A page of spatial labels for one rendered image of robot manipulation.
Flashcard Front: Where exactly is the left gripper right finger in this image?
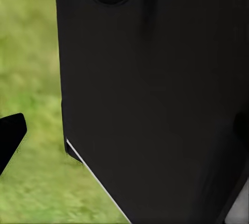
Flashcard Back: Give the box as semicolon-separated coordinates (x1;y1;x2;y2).
232;113;249;154

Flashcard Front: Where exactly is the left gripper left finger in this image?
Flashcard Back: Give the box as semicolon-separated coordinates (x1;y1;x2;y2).
0;113;27;175

